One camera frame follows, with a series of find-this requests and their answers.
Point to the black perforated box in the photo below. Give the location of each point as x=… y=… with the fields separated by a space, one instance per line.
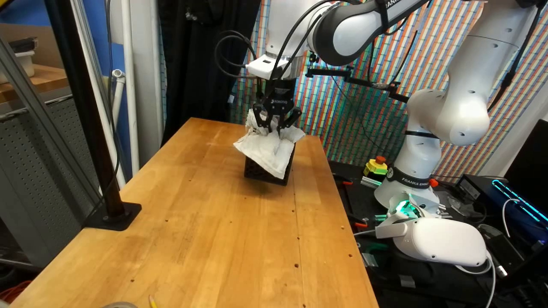
x=289 y=168

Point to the black vertical pole stand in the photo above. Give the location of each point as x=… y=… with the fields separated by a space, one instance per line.
x=112 y=212

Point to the white VR headset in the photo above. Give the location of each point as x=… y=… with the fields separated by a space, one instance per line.
x=431 y=238

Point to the emergency stop button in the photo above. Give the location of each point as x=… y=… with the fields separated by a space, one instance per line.
x=376 y=168

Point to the white towel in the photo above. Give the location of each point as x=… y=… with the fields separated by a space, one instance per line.
x=258 y=135

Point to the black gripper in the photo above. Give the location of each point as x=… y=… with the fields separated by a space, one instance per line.
x=277 y=108

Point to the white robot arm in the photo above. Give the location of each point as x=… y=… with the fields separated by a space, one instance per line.
x=458 y=113

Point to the aluminium frame post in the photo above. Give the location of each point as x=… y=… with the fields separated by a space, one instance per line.
x=76 y=189

